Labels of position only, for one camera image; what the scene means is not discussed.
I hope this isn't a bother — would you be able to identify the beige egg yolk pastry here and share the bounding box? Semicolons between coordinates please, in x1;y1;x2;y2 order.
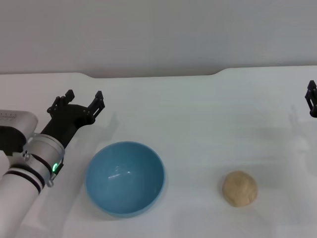
222;170;258;207

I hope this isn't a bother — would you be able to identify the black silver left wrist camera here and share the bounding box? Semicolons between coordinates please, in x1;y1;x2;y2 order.
0;110;39;157

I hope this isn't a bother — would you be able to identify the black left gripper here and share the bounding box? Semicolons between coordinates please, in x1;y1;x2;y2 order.
41;89;106;149

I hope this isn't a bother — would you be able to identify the blue bowl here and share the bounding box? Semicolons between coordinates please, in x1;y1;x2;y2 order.
85;141;165;219

